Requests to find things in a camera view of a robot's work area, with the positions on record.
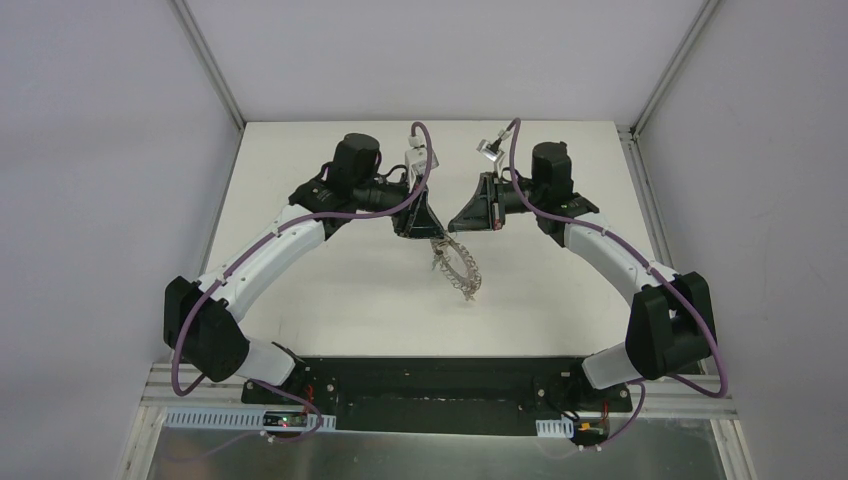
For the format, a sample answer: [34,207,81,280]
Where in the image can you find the metal disc with keyrings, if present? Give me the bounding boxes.
[430,236,482,301]

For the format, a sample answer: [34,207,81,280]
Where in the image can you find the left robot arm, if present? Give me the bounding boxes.
[163,122,437,405]

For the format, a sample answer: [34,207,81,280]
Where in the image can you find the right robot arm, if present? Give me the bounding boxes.
[448,142,716,410]

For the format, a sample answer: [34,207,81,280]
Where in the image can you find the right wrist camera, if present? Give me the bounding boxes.
[476,138,506,173]

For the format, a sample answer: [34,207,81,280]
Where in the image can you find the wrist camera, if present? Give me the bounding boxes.
[476,138,506,173]
[402,135,428,194]

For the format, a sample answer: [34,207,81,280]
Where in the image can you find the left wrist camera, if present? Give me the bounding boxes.
[402,135,428,194]

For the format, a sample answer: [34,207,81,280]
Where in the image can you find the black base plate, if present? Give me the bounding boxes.
[241,356,632,436]

